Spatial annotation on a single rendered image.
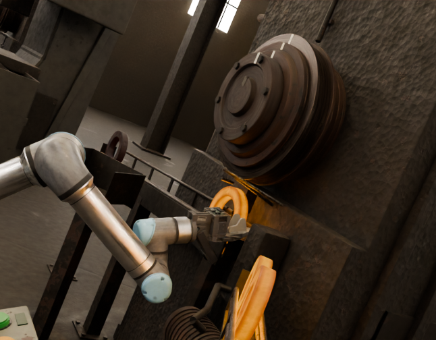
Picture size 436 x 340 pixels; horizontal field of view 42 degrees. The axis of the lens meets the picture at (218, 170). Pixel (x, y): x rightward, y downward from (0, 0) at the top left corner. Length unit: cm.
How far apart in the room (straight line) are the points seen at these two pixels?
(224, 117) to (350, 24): 48
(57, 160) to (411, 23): 100
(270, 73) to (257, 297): 74
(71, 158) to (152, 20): 1092
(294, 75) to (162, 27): 1075
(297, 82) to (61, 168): 69
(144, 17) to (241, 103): 1055
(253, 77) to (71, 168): 64
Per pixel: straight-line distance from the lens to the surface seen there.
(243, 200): 175
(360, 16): 184
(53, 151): 140
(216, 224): 161
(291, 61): 168
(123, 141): 270
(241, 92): 171
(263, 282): 112
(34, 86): 395
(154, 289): 143
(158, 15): 1229
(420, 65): 159
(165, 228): 155
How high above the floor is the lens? 106
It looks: 6 degrees down
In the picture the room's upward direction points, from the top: 23 degrees clockwise
